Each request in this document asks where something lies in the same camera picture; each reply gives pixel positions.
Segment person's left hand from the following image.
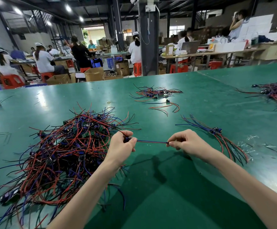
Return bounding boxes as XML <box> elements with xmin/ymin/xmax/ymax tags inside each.
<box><xmin>104</xmin><ymin>130</ymin><xmax>138</xmax><ymax>168</ymax></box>

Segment person's right hand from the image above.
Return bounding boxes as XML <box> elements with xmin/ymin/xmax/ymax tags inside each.
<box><xmin>166</xmin><ymin>129</ymin><xmax>216</xmax><ymax>162</ymax></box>

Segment red and blue wire assembly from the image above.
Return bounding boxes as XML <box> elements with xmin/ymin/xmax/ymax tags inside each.
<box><xmin>119</xmin><ymin>130</ymin><xmax>170</xmax><ymax>145</ymax></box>

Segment person's right forearm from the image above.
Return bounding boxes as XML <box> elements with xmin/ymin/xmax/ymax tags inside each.
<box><xmin>206</xmin><ymin>150</ymin><xmax>277</xmax><ymax>229</ymax></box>

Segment person's left forearm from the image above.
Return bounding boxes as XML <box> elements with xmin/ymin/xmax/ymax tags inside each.
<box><xmin>47</xmin><ymin>159</ymin><xmax>120</xmax><ymax>229</ymax></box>

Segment open cardboard box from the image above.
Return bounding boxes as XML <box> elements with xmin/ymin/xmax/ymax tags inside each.
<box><xmin>102</xmin><ymin>70</ymin><xmax>124</xmax><ymax>81</ymax></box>
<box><xmin>84</xmin><ymin>67</ymin><xmax>105</xmax><ymax>82</ymax></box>
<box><xmin>46</xmin><ymin>73</ymin><xmax>72</xmax><ymax>86</ymax></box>
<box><xmin>115</xmin><ymin>60</ymin><xmax>130</xmax><ymax>77</ymax></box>

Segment clear plastic scraps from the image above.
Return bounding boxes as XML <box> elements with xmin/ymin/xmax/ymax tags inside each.
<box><xmin>237</xmin><ymin>134</ymin><xmax>277</xmax><ymax>157</ymax></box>

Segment blue plastic crate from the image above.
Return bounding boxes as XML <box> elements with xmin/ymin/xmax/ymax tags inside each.
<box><xmin>106</xmin><ymin>56</ymin><xmax>124</xmax><ymax>69</ymax></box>

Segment grey laptop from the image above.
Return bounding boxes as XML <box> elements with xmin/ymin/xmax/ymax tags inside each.
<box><xmin>181</xmin><ymin>41</ymin><xmax>201</xmax><ymax>55</ymax></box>

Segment long wooden work table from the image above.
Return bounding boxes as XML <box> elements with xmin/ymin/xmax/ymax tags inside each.
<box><xmin>160</xmin><ymin>47</ymin><xmax>266</xmax><ymax>74</ymax></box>

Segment dark steel pillar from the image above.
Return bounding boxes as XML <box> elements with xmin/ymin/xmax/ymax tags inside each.
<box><xmin>138</xmin><ymin>0</ymin><xmax>160</xmax><ymax>76</ymax></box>

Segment stack of white sheets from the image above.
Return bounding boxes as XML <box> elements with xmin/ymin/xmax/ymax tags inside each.
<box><xmin>238</xmin><ymin>14</ymin><xmax>277</xmax><ymax>42</ymax></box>

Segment single red wire assembly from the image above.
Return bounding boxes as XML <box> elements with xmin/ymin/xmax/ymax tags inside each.
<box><xmin>142</xmin><ymin>99</ymin><xmax>180</xmax><ymax>117</ymax></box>

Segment bundle of red blue wires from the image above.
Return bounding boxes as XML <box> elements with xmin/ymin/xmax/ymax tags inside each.
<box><xmin>176</xmin><ymin>114</ymin><xmax>249</xmax><ymax>166</ymax></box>

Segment small pile of wire assemblies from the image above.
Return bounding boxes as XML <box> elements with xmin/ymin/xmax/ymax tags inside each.
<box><xmin>129</xmin><ymin>84</ymin><xmax>183</xmax><ymax>102</ymax></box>

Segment large pile of wire assemblies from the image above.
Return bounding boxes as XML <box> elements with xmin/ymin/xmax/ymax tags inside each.
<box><xmin>0</xmin><ymin>102</ymin><xmax>142</xmax><ymax>229</ymax></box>

